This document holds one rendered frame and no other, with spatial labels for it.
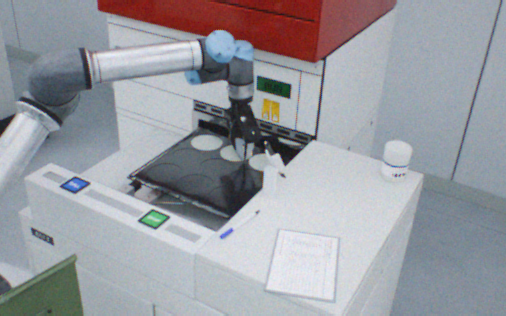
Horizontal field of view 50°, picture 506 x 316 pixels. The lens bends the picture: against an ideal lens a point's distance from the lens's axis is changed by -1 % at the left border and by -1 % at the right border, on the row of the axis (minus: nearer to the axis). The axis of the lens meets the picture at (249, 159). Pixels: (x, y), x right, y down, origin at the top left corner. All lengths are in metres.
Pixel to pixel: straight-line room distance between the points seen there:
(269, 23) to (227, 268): 0.71
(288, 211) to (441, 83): 1.88
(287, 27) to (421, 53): 1.62
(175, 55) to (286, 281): 0.58
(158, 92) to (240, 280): 0.95
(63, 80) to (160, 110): 0.76
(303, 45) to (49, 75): 0.67
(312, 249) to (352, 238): 0.11
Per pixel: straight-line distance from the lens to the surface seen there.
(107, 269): 1.50
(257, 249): 1.24
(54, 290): 1.16
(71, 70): 1.27
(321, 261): 1.23
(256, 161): 1.67
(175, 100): 1.93
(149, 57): 1.30
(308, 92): 1.63
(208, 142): 1.77
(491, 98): 3.08
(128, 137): 2.16
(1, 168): 1.36
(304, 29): 1.52
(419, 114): 3.20
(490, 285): 2.84
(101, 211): 1.38
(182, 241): 1.27
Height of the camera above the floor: 1.77
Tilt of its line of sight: 31 degrees down
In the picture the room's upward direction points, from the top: 3 degrees clockwise
